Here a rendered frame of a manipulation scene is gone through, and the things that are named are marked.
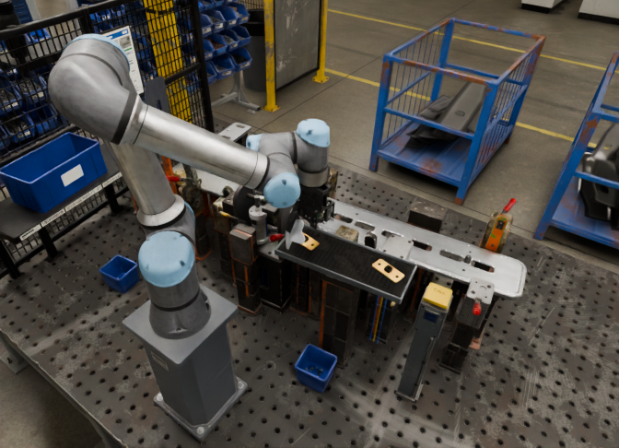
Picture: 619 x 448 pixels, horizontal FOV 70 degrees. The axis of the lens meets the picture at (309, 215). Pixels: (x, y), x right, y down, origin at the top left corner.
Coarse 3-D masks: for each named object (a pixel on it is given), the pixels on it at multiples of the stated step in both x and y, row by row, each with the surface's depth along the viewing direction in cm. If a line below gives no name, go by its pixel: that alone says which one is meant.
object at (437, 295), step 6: (432, 288) 113; (438, 288) 113; (444, 288) 113; (426, 294) 111; (432, 294) 111; (438, 294) 111; (444, 294) 111; (450, 294) 112; (426, 300) 110; (432, 300) 110; (438, 300) 110; (444, 300) 110; (444, 306) 109
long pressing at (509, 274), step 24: (216, 192) 168; (360, 216) 160; (384, 216) 161; (360, 240) 150; (384, 240) 150; (432, 240) 151; (456, 240) 152; (432, 264) 142; (456, 264) 142; (504, 264) 143; (504, 288) 135
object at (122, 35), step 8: (128, 24) 182; (104, 32) 173; (112, 32) 177; (120, 32) 180; (128, 32) 183; (112, 40) 178; (120, 40) 181; (128, 40) 184; (128, 48) 186; (128, 56) 187; (136, 56) 191; (136, 64) 192; (136, 72) 194; (136, 80) 195; (136, 88) 196; (144, 88) 200
